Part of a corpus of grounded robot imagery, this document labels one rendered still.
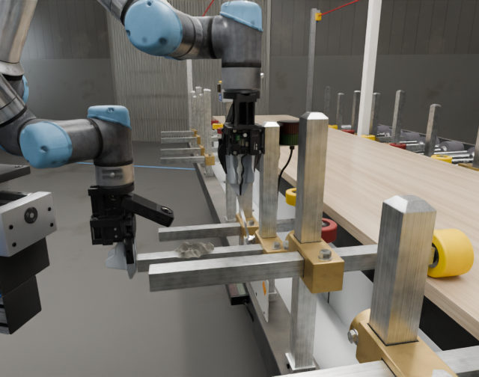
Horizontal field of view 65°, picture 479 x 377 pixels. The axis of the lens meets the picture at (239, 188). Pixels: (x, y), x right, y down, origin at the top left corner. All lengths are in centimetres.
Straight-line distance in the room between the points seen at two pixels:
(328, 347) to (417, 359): 57
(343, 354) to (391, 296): 58
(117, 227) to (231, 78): 37
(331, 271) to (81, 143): 46
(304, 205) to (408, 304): 25
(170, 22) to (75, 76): 805
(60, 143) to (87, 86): 783
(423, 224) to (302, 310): 36
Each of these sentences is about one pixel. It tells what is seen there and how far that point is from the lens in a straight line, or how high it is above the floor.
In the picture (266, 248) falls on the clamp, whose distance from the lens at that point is 84.
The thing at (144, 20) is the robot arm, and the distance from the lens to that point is 61.
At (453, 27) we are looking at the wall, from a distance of 731.
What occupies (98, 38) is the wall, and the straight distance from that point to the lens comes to 835.
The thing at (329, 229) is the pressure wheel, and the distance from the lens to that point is 87.
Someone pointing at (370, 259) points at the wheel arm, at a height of 95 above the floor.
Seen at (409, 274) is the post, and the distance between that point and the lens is 41.
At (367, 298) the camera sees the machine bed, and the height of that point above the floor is 75.
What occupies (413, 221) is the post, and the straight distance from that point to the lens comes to 38.
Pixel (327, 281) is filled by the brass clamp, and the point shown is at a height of 94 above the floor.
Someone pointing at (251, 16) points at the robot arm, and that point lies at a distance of 72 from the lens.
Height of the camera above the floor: 123
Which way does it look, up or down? 16 degrees down
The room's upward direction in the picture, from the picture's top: straight up
